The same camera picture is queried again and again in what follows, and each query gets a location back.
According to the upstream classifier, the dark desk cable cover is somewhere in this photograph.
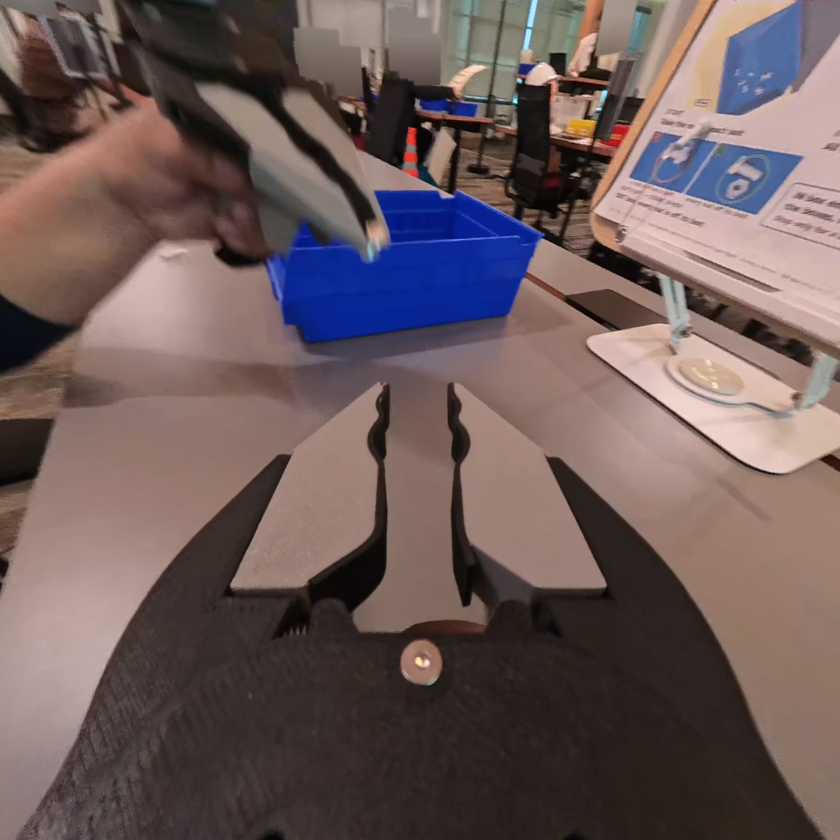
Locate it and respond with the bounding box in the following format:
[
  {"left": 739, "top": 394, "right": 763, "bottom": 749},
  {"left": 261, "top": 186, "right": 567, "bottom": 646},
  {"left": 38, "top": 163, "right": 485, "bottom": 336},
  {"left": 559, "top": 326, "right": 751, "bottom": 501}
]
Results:
[{"left": 567, "top": 289, "right": 665, "bottom": 330}]

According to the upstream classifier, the black floor lamp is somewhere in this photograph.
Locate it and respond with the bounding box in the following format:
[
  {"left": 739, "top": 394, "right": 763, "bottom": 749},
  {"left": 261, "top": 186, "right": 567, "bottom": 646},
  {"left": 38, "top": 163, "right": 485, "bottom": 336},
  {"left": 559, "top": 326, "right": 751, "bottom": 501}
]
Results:
[{"left": 467, "top": 0, "right": 508, "bottom": 176}]

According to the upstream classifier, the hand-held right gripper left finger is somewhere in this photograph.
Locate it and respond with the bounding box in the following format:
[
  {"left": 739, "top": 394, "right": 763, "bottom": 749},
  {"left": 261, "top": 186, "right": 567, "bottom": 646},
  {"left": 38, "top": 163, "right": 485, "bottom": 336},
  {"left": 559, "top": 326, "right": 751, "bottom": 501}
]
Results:
[{"left": 230, "top": 382, "right": 389, "bottom": 595}]

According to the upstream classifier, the wooden instruction board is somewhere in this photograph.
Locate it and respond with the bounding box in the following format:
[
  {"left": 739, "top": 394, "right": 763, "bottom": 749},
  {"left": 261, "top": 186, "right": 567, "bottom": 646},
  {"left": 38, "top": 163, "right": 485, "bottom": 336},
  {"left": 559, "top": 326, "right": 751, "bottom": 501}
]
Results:
[{"left": 589, "top": 0, "right": 840, "bottom": 358}]

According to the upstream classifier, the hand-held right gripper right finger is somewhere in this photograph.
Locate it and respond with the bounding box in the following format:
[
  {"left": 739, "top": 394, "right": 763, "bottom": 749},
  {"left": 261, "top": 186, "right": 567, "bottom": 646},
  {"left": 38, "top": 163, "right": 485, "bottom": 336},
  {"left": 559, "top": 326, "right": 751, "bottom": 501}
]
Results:
[{"left": 448, "top": 382, "right": 608, "bottom": 605}]

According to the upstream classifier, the wooden desk with black legs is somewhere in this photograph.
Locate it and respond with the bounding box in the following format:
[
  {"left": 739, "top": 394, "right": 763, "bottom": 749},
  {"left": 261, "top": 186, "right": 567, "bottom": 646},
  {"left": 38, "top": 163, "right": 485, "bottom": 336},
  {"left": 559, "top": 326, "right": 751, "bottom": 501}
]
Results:
[{"left": 413, "top": 108, "right": 497, "bottom": 193}]

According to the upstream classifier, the printed instruction sheet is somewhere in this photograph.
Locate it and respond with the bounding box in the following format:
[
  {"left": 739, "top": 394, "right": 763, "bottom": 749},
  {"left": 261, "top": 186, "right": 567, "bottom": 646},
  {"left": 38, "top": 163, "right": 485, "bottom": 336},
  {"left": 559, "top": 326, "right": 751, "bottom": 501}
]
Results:
[{"left": 594, "top": 0, "right": 840, "bottom": 303}]

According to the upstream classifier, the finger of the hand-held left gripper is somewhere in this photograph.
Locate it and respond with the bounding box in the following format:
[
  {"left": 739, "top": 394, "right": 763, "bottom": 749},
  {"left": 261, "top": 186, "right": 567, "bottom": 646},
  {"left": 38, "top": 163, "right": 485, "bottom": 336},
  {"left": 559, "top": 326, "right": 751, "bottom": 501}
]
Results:
[
  {"left": 196, "top": 82, "right": 373, "bottom": 261},
  {"left": 281, "top": 85, "right": 386, "bottom": 238}
]

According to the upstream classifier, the blue plastic bin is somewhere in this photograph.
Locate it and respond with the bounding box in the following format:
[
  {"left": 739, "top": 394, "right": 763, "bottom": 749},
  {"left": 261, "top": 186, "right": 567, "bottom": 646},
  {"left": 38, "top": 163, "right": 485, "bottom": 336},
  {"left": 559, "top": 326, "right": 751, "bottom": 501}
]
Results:
[{"left": 266, "top": 190, "right": 544, "bottom": 343}]

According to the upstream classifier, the person's left hand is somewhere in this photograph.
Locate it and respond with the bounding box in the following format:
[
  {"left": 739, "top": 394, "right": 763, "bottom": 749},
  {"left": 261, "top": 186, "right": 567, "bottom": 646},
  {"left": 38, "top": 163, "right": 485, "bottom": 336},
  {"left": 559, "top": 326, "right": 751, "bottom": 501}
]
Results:
[{"left": 59, "top": 98, "right": 271, "bottom": 263}]

